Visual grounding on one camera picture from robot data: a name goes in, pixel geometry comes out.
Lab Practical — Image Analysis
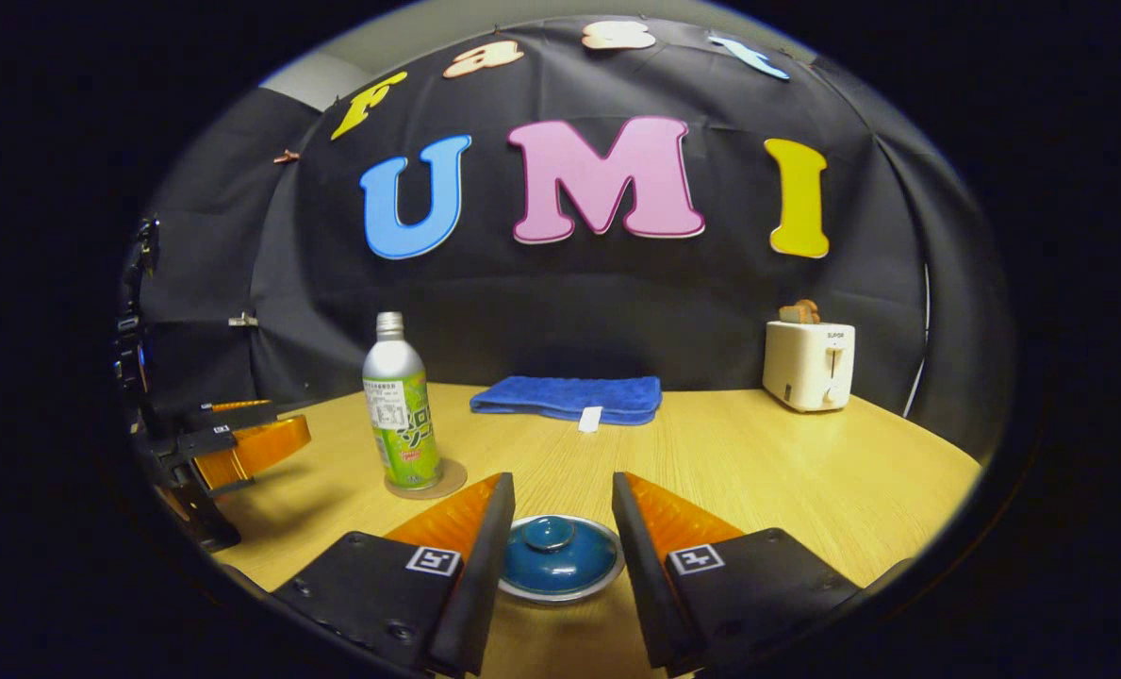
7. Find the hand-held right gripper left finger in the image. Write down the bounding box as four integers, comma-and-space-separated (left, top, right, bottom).
272, 472, 516, 678

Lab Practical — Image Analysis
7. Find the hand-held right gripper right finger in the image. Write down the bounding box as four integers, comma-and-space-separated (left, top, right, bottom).
612, 472, 915, 678

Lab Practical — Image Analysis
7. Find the teal teacup lid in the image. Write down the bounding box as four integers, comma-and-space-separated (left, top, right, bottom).
502, 514, 620, 595

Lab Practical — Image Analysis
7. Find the white grey teacup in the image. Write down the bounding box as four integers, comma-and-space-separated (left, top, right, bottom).
497, 514, 627, 604

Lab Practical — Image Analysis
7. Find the round brown coaster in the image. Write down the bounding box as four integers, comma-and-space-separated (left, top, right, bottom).
384, 457, 469, 501

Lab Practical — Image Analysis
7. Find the silver green water bottle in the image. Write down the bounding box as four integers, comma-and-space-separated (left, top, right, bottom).
362, 311, 444, 491

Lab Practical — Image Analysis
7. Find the black stand with clamps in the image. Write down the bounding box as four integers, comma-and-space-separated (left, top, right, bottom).
112, 215, 160, 425

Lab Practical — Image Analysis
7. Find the cream toaster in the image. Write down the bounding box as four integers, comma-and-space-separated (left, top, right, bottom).
763, 321, 856, 414

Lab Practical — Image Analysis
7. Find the black backdrop cloth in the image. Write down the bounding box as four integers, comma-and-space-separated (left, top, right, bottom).
136, 14, 1014, 463

